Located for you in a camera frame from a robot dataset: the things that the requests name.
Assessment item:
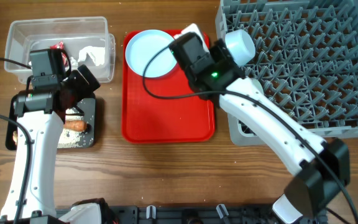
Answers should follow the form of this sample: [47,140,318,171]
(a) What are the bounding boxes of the light blue bowl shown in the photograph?
[224,30,256,66]

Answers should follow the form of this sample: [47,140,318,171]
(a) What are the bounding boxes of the white napkin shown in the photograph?
[70,46,106,67]

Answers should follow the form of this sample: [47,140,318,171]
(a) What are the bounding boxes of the red snack wrapper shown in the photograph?
[50,41,68,66]

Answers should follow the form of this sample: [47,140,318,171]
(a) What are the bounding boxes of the mint green bowl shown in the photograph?
[251,78,264,96]

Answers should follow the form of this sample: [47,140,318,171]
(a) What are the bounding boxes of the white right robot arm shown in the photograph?
[169,30,350,223]

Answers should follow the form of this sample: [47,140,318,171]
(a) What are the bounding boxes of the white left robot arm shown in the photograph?
[0,49,100,223]

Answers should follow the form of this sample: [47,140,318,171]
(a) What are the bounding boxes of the black food waste tray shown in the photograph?
[5,95,96,151]

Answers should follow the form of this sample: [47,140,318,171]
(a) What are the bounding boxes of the grey dishwasher rack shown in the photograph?
[215,0,358,139]

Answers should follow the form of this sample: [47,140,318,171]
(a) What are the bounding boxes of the clear plastic bin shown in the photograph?
[5,16,116,83]

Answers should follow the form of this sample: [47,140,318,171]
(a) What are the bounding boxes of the light blue plate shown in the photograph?
[125,29,177,78]

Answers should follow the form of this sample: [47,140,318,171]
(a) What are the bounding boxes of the red plastic tray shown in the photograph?
[121,29,216,144]

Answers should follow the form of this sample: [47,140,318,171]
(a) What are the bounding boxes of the brown food scrap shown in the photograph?
[12,131,18,145]

